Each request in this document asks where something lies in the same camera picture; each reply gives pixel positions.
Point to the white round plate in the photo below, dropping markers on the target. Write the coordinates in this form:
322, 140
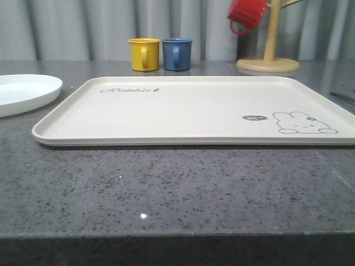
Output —
25, 92

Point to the silver metal spoon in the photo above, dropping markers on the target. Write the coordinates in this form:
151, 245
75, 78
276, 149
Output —
345, 97

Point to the cream rabbit serving tray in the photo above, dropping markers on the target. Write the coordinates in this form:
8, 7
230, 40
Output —
195, 110

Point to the blue mug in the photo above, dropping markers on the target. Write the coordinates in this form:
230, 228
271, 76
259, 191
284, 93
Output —
177, 53

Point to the yellow mug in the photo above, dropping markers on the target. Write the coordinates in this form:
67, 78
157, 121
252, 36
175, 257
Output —
145, 54

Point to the wooden mug tree stand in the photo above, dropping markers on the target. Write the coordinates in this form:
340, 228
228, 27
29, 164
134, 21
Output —
269, 63

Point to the red mug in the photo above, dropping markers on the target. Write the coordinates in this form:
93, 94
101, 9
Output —
247, 13

